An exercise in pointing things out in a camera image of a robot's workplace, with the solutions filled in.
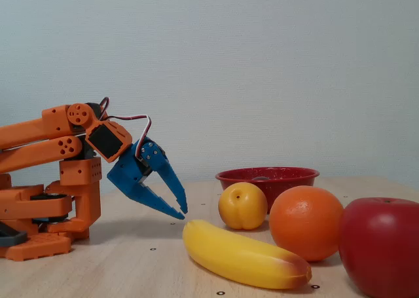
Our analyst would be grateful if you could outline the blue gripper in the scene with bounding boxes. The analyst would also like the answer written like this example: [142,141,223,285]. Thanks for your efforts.
[106,136,189,221]

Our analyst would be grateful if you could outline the orange robot base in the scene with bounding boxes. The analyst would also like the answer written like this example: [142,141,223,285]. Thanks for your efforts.
[0,173,73,262]

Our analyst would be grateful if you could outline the red speckled enamel bowl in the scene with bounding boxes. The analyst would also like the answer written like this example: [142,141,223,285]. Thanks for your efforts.
[215,166,320,214]

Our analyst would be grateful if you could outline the yellow-orange peach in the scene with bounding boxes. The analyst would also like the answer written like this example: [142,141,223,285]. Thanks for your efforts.
[218,181,268,231]

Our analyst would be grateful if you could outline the yellow plastic banana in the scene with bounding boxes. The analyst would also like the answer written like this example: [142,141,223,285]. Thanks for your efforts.
[182,219,312,290]

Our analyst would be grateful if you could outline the orange fruit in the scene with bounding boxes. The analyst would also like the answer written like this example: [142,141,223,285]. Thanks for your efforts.
[268,185,344,262]

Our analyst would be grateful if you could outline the black table clamp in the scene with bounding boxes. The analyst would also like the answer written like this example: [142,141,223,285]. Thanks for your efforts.
[0,221,28,248]

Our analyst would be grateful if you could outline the red apple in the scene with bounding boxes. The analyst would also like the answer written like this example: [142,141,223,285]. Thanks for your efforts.
[338,197,419,298]

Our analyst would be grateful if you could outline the red white black servo cable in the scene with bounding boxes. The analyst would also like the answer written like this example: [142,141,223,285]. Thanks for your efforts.
[98,96,153,155]

